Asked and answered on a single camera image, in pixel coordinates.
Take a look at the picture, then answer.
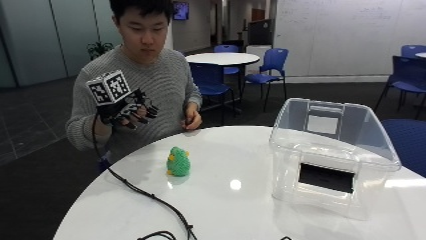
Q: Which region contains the white cube with black markers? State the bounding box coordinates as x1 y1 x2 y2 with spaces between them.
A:
86 69 134 107

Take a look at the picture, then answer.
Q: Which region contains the the person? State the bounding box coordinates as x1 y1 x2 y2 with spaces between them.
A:
66 0 204 174

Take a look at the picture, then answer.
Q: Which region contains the green crocheted toy bird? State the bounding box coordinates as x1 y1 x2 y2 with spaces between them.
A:
165 146 192 178

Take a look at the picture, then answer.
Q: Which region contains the blue chair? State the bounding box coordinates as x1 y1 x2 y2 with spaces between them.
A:
189 62 239 125
243 47 291 113
213 44 243 76
400 44 426 60
373 55 426 120

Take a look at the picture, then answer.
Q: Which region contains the green potted plant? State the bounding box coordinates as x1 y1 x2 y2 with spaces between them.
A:
86 40 116 62

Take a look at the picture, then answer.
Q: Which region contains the round white table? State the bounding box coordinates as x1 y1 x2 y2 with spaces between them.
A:
185 52 263 67

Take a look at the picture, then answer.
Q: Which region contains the clear plastic storage bin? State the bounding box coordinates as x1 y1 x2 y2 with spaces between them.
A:
268 97 402 221

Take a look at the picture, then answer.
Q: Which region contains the black cable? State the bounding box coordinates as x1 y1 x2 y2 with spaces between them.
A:
91 111 199 240

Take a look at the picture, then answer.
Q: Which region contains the wall screen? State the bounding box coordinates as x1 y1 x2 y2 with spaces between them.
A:
172 1 191 21

